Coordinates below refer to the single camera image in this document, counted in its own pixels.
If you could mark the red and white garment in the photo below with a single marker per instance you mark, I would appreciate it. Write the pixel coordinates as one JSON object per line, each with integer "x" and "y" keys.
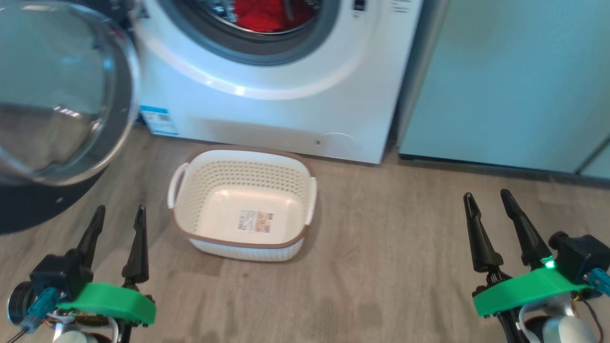
{"x": 267, "y": 16}

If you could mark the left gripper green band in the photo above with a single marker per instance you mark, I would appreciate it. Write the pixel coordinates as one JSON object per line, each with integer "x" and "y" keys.
{"x": 114, "y": 302}

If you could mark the white washing machine body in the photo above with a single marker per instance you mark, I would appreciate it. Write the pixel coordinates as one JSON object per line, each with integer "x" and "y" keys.
{"x": 286, "y": 109}

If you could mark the white perforated laundry basket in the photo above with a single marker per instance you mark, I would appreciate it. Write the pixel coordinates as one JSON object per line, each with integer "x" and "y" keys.
{"x": 248, "y": 190}

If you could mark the paper label inside basket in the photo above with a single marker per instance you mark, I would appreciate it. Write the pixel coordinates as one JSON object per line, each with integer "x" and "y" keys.
{"x": 256, "y": 221}

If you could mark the narrow pale teal cabinet door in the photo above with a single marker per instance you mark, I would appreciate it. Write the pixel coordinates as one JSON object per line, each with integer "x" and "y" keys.
{"x": 598, "y": 164}

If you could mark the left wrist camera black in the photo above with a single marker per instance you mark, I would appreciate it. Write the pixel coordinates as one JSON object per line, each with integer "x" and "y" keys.
{"x": 57, "y": 274}

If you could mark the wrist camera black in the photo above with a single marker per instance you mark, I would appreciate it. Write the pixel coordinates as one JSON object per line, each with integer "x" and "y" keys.
{"x": 579, "y": 255}
{"x": 57, "y": 274}

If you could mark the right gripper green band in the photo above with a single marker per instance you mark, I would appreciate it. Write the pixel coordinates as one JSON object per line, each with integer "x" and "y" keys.
{"x": 524, "y": 288}

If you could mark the wide pale teal cabinet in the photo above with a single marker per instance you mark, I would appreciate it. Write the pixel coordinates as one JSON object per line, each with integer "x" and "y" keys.
{"x": 500, "y": 85}

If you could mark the round black washing machine door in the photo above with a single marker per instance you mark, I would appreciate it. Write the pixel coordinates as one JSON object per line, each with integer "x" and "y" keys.
{"x": 57, "y": 95}

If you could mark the steel perforated washer drum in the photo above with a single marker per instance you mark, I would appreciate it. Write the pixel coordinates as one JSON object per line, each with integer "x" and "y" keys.
{"x": 219, "y": 12}

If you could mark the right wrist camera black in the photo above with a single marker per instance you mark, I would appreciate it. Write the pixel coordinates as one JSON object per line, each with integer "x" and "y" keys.
{"x": 579, "y": 255}

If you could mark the round filter cover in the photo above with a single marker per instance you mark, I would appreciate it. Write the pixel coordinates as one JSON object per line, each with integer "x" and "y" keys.
{"x": 340, "y": 145}

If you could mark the blue energy label sticker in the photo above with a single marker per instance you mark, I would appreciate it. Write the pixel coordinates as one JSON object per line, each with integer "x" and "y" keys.
{"x": 159, "y": 120}

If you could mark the black door latch socket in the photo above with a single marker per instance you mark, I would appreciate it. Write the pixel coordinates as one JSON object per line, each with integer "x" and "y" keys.
{"x": 359, "y": 5}

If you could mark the grey rubber door gasket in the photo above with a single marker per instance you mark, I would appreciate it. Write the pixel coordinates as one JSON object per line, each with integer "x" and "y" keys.
{"x": 257, "y": 50}

